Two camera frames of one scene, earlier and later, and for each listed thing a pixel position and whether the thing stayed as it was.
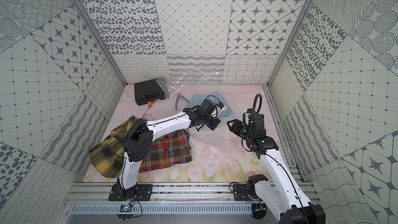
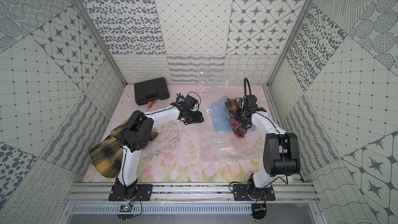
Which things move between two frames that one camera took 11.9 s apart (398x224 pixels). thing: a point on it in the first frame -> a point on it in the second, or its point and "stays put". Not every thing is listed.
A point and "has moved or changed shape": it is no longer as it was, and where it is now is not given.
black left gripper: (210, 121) -> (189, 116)
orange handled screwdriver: (150, 105) stays put
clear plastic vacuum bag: (209, 120) has moved or changed shape
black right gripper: (236, 126) -> (237, 117)
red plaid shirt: (170, 150) -> (240, 130)
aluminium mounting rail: (171, 193) stays put
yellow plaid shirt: (107, 156) stays put
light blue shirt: (196, 99) has moved or changed shape
